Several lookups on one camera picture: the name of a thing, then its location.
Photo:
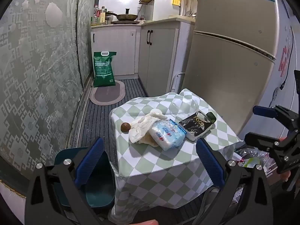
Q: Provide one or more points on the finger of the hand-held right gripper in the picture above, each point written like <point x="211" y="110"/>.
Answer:
<point x="264" y="111"/>
<point x="257" y="140"/>

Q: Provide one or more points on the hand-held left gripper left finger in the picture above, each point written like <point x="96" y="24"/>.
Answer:
<point x="90" y="161"/>

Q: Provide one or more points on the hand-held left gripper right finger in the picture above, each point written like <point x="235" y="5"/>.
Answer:
<point x="211" y="164"/>

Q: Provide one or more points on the teal plastic bin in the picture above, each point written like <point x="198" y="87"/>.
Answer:
<point x="96" y="195"/>

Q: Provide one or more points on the black drink carton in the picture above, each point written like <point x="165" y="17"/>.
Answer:
<point x="195" y="126"/>

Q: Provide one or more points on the blue white tissue packet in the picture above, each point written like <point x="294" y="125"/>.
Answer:
<point x="167" y="133"/>

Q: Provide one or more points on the beige paper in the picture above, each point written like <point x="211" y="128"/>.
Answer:
<point x="148" y="141"/>

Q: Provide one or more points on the white tissue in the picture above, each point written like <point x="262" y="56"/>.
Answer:
<point x="146" y="123"/>

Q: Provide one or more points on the person's right hand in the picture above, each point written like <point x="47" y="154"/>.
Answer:
<point x="285" y="175"/>

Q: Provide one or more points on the plastic bag of packets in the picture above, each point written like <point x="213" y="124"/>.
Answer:
<point x="252" y="159"/>

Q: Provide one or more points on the grey striped floor rug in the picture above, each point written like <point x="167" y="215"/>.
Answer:
<point x="100" y="121"/>

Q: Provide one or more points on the green white checkered tablecloth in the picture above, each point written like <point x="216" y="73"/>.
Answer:
<point x="168" y="166"/>

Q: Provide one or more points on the brown round fruit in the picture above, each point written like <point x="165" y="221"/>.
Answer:
<point x="125" y="127"/>

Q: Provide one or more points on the beige two-door refrigerator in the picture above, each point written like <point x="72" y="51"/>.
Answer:
<point x="229" y="63"/>

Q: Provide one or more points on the oval grey pink mat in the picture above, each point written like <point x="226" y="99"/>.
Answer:
<point x="106" y="95"/>

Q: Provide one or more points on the green rice bag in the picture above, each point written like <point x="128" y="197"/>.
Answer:
<point x="104" y="69"/>

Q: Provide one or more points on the patterned frosted glass door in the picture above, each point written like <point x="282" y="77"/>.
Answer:
<point x="42" y="75"/>

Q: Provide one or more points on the hanging metal ladles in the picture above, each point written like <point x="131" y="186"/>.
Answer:
<point x="189" y="9"/>

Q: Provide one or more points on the black induction cooker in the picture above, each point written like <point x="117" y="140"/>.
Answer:
<point x="125" y="22"/>

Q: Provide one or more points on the clear bottle red cap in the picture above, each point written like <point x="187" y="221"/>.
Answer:
<point x="96" y="16"/>

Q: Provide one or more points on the yellow oil bottle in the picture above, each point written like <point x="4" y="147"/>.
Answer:
<point x="103" y="16"/>

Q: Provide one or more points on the frying pan with lid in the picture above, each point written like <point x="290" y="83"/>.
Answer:
<point x="126" y="16"/>

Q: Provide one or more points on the red wall decoration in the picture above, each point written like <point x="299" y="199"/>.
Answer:
<point x="283" y="61"/>

